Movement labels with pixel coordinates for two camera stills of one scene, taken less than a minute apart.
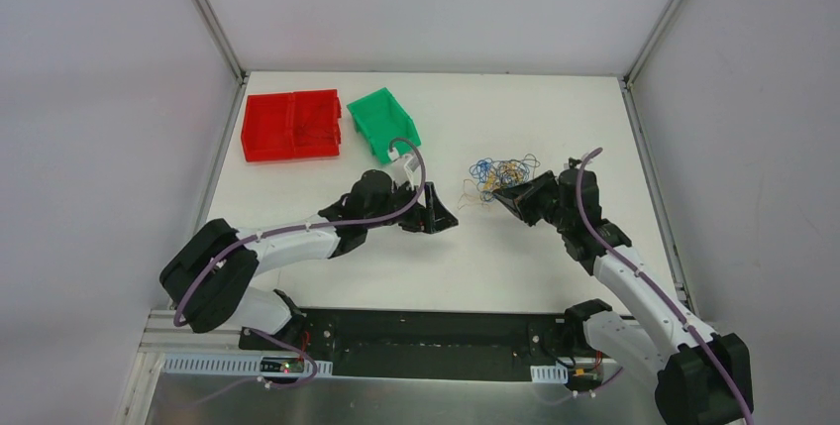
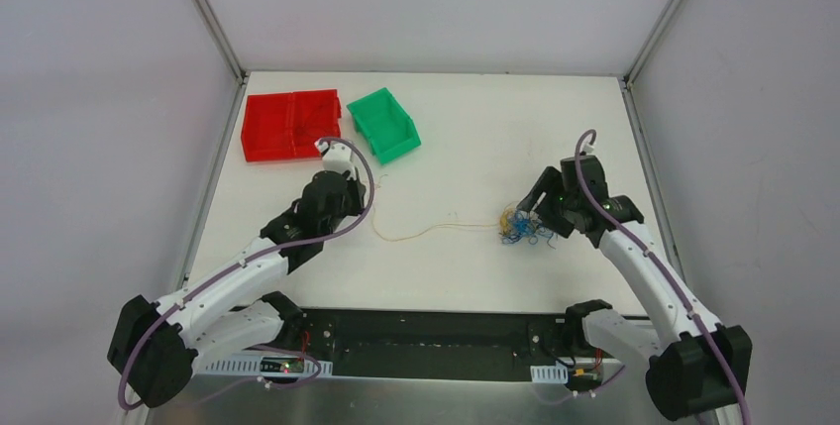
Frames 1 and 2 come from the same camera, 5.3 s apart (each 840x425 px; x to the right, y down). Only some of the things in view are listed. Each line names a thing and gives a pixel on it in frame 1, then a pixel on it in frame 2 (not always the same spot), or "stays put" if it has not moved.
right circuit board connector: [584, 379] stays put
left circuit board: [281, 365] stays put
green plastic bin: [379, 120] stays put
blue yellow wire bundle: [491, 175] → [517, 224]
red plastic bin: [291, 125] stays put
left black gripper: [416, 213] → [343, 187]
